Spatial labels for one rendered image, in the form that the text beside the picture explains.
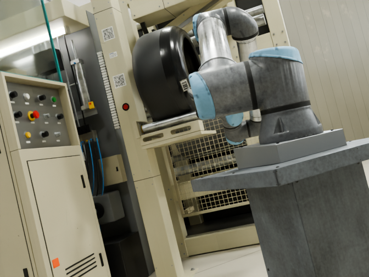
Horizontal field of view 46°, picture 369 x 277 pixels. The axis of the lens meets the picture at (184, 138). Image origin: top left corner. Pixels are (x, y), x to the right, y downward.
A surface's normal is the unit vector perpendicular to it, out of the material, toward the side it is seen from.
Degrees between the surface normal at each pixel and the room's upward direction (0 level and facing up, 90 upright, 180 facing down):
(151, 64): 83
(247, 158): 90
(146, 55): 70
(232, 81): 80
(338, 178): 90
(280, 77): 93
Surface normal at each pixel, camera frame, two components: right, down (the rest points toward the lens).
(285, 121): -0.38, -0.26
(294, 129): -0.18, -0.30
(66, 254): 0.93, -0.25
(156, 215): -0.29, 0.02
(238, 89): -0.09, 0.15
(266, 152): -0.90, 0.20
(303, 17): 0.36, -0.14
